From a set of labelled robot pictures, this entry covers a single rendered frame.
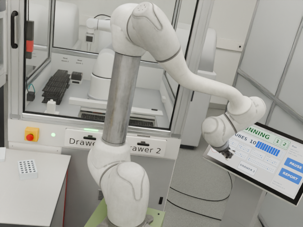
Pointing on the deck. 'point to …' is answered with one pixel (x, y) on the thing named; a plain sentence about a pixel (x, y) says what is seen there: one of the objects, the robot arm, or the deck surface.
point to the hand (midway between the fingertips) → (227, 156)
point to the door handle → (13, 29)
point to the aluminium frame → (16, 100)
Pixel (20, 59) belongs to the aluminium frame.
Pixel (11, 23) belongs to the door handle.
